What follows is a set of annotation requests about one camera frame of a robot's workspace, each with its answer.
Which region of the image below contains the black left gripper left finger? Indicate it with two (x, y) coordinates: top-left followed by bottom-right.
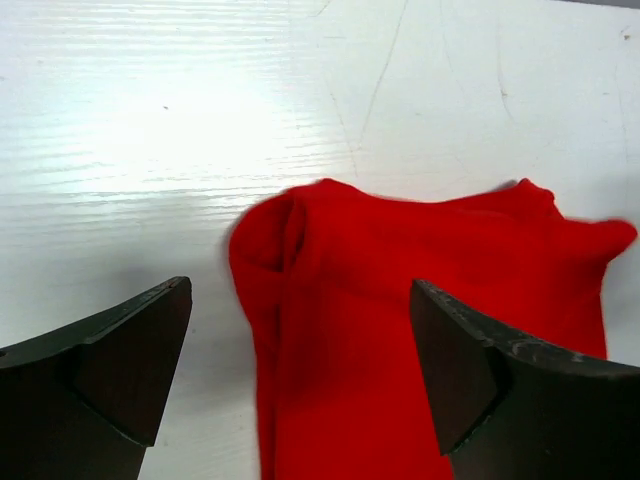
(1, 277), (192, 479)

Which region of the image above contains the red t-shirt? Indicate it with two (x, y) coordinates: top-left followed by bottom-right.
(229, 179), (637, 479)

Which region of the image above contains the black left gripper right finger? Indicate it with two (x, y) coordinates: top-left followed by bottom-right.
(410, 280), (639, 479)

